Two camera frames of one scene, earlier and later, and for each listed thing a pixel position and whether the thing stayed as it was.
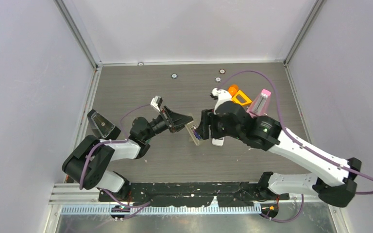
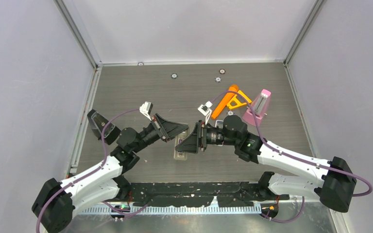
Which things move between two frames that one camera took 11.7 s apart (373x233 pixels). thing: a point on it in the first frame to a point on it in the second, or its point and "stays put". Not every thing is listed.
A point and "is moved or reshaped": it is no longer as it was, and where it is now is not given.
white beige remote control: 190,126 is moved or reshaped
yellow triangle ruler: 248,101 stays put
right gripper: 208,117 to 190,144
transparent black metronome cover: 107,130 stays put
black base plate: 228,193 stays put
